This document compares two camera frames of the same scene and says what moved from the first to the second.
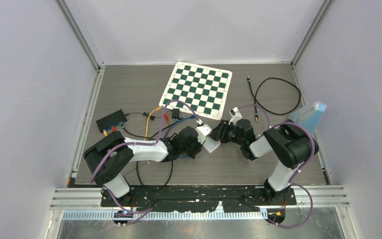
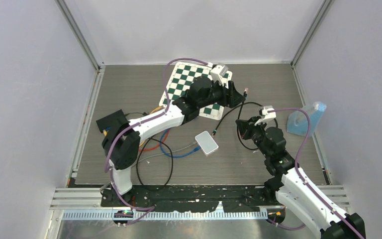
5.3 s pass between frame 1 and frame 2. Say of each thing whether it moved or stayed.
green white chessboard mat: stayed
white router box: stayed
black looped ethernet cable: moved
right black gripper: moved
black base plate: stayed
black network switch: stayed
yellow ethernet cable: stayed
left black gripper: moved
